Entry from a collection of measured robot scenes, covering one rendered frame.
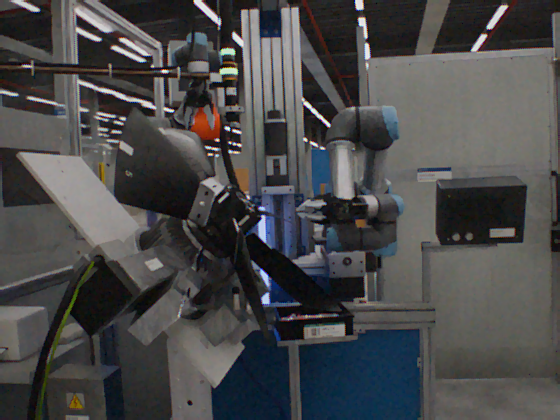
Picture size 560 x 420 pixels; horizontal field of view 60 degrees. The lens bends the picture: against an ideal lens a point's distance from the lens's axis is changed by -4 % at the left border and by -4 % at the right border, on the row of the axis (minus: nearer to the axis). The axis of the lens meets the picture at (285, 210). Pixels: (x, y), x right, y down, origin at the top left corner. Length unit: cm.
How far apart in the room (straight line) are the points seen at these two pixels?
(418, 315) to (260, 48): 130
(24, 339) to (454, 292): 246
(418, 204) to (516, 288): 78
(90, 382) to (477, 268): 244
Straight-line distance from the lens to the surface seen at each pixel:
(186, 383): 125
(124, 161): 100
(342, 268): 188
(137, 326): 101
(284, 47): 225
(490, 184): 163
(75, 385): 127
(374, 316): 167
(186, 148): 136
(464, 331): 326
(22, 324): 137
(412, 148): 308
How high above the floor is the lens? 126
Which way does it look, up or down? 3 degrees down
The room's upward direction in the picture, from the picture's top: 3 degrees counter-clockwise
